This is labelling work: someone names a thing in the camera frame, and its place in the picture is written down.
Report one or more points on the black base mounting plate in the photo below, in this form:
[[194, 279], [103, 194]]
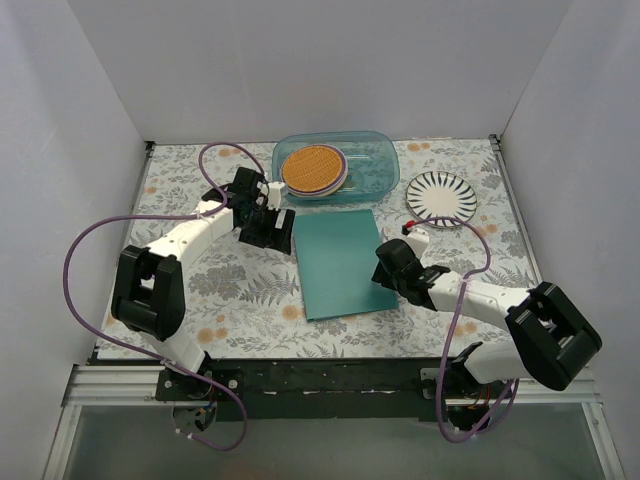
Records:
[[352, 388]]

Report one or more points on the teal plastic folder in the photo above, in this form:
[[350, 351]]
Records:
[[336, 259]]

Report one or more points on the blue striped white plate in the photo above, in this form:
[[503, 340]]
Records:
[[443, 195]]

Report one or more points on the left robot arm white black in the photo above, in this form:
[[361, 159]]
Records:
[[149, 293]]

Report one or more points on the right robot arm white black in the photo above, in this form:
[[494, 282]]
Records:
[[551, 341]]

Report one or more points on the aluminium frame rail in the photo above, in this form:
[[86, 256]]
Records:
[[136, 386]]

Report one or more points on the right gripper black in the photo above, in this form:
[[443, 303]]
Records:
[[388, 273]]

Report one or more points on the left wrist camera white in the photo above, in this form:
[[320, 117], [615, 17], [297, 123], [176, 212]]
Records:
[[274, 192]]

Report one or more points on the orange woven round coaster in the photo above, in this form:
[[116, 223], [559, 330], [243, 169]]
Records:
[[314, 171]]

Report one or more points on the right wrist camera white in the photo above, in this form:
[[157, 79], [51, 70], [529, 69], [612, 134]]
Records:
[[417, 238]]

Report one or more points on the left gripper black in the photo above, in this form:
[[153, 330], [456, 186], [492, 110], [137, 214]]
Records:
[[270, 230]]

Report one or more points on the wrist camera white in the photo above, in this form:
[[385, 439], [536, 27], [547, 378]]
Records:
[[274, 192], [417, 238]]

